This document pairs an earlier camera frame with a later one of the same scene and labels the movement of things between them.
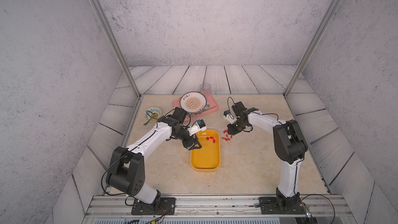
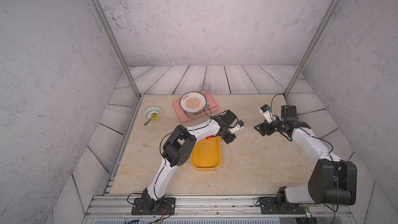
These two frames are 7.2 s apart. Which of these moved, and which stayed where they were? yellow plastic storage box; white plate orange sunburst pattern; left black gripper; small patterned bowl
Moved: left black gripper
Stayed: white plate orange sunburst pattern; yellow plastic storage box; small patterned bowl
